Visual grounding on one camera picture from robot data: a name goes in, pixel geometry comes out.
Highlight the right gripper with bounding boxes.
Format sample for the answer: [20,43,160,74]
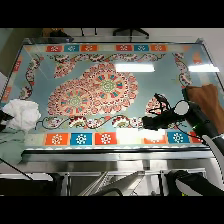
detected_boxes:
[142,113,168,131]

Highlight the white garment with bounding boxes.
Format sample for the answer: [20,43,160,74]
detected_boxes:
[1,98,42,132]

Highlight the brown garment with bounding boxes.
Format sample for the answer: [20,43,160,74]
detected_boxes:
[184,83,224,135]

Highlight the black chair base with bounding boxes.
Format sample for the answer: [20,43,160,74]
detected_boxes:
[112,27,150,38]

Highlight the pale green garment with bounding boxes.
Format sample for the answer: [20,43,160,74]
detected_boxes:
[0,128,31,167]

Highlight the silver frame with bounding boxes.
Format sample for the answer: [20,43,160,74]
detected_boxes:
[0,146,224,196]

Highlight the black cable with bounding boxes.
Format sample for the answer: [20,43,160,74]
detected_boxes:
[0,158,35,182]

